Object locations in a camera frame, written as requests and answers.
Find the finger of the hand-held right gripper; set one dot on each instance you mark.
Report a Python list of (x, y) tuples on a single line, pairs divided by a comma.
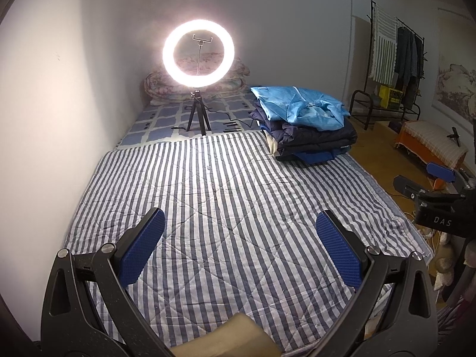
[(405, 186), (440, 171)]

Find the light blue coat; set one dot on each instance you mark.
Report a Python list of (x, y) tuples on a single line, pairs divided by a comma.
[(297, 106)]

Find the blue white striped quilt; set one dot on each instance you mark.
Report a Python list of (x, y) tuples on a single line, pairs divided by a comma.
[(223, 193)]

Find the striped towel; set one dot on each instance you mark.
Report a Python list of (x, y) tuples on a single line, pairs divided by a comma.
[(383, 44)]

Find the orange bench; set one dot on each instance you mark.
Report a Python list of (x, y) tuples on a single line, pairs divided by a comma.
[(409, 145)]

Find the cream garment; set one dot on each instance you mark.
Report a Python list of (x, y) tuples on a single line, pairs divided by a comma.
[(272, 145)]

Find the wall poster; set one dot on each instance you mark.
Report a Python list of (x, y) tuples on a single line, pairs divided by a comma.
[(453, 81)]

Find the navy puffer jacket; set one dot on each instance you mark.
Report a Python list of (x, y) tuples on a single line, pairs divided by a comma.
[(316, 134)]

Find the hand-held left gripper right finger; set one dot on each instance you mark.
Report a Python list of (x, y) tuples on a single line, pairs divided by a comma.
[(340, 249)]

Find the black clothes rack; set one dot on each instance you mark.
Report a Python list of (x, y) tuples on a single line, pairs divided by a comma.
[(370, 26)]

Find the dark hanging clothes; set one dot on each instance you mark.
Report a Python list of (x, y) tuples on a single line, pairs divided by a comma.
[(407, 55)]

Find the black tripod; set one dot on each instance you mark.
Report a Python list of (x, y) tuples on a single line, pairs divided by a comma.
[(194, 100)]

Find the phone holder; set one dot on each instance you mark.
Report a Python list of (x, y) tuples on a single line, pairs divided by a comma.
[(202, 39)]

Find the small black object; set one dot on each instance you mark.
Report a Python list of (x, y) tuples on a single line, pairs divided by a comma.
[(455, 135)]

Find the yellow crate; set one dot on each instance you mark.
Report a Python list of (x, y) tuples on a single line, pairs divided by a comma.
[(390, 96)]

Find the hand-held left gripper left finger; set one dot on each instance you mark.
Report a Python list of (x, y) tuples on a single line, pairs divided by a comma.
[(143, 245)]

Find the cream bench cover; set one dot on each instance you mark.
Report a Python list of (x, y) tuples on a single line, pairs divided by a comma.
[(435, 141)]

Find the pink cloth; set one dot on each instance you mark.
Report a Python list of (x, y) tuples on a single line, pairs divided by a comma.
[(463, 306)]

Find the black metal shelf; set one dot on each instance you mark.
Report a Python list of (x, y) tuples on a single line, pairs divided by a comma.
[(360, 92)]

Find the folded floral quilt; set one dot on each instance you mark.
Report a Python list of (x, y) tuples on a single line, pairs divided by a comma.
[(160, 89)]

